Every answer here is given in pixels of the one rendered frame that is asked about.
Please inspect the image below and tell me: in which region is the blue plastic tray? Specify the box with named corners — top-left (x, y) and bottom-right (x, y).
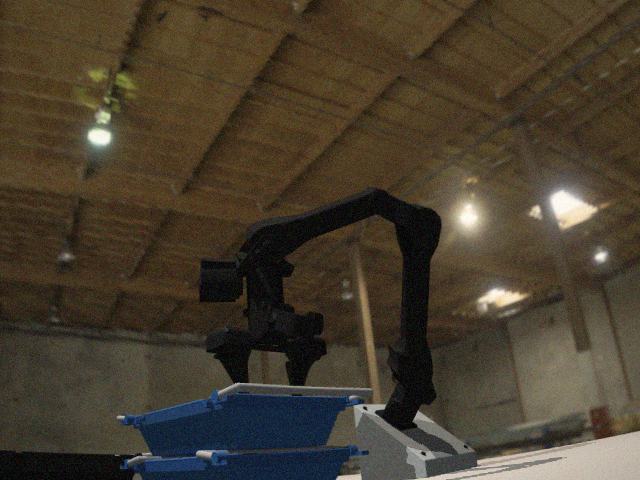
top-left (120, 445), bottom-right (369, 480)
top-left (116, 383), bottom-right (373, 457)

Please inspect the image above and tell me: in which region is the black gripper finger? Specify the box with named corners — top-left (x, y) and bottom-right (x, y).
top-left (285, 354), bottom-right (321, 387)
top-left (214, 347), bottom-right (252, 384)

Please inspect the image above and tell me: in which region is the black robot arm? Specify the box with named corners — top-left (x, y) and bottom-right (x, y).
top-left (199, 187), bottom-right (442, 431)

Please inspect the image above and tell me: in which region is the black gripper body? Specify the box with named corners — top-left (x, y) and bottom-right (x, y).
top-left (205, 296), bottom-right (327, 361)

